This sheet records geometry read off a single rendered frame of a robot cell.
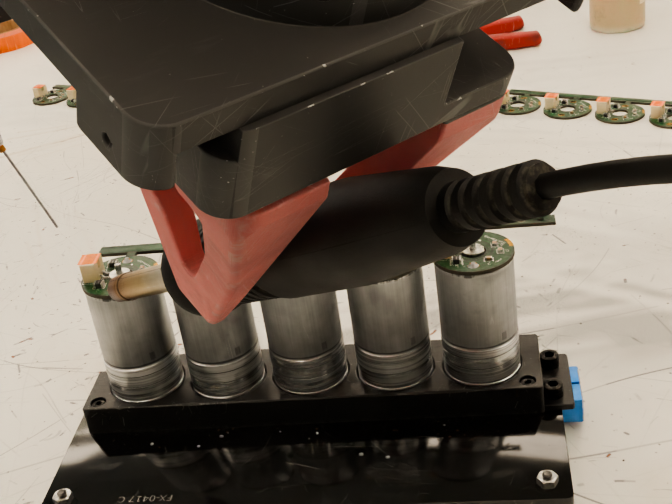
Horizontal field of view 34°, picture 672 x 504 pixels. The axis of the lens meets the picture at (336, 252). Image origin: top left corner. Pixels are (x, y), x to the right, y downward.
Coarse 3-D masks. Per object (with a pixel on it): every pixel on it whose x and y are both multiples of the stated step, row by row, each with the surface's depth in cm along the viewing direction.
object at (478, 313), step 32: (448, 288) 33; (480, 288) 32; (512, 288) 33; (448, 320) 33; (480, 320) 33; (512, 320) 33; (448, 352) 34; (480, 352) 33; (512, 352) 34; (480, 384) 34
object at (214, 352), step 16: (176, 304) 34; (192, 320) 34; (224, 320) 34; (240, 320) 34; (192, 336) 34; (208, 336) 34; (224, 336) 34; (240, 336) 34; (256, 336) 35; (192, 352) 35; (208, 352) 34; (224, 352) 34; (240, 352) 34; (256, 352) 35; (192, 368) 35; (208, 368) 35; (224, 368) 34; (240, 368) 35; (256, 368) 35; (208, 384) 35; (224, 384) 35; (240, 384) 35; (256, 384) 35
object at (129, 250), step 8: (544, 216) 34; (552, 216) 34; (504, 224) 34; (512, 224) 34; (520, 224) 34; (528, 224) 34; (536, 224) 34; (544, 224) 34; (552, 224) 34; (104, 248) 36; (112, 248) 36; (120, 248) 36; (128, 248) 36; (136, 248) 36; (144, 248) 36; (152, 248) 36; (160, 248) 36; (104, 256) 36
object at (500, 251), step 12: (480, 240) 33; (492, 240) 33; (504, 240) 33; (492, 252) 33; (504, 252) 33; (444, 264) 32; (456, 264) 32; (468, 264) 32; (480, 264) 32; (492, 264) 32; (504, 264) 32
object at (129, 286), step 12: (120, 276) 32; (132, 276) 31; (144, 276) 30; (156, 276) 29; (108, 288) 32; (120, 288) 32; (132, 288) 31; (144, 288) 30; (156, 288) 29; (120, 300) 32; (132, 300) 32
